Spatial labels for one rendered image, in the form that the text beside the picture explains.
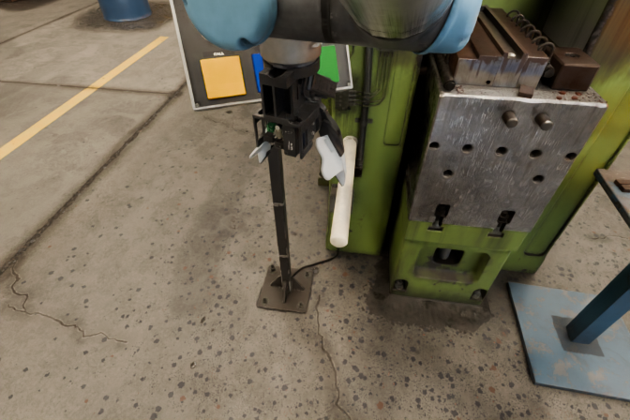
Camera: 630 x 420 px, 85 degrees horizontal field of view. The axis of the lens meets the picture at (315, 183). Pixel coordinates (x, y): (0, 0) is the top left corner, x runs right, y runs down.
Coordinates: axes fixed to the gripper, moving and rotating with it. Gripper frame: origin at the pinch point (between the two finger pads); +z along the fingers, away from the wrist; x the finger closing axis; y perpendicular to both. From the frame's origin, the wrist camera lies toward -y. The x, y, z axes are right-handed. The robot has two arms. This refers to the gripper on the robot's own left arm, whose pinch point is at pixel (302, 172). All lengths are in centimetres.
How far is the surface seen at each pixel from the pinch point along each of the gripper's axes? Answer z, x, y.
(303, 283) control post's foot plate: 92, -18, -34
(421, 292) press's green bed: 88, 29, -46
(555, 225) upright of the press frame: 63, 69, -78
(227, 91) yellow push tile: -5.2, -21.5, -11.1
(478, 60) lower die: -4, 23, -50
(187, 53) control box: -11.7, -29.1, -10.7
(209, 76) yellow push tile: -8.0, -24.6, -10.5
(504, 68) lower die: -3, 29, -52
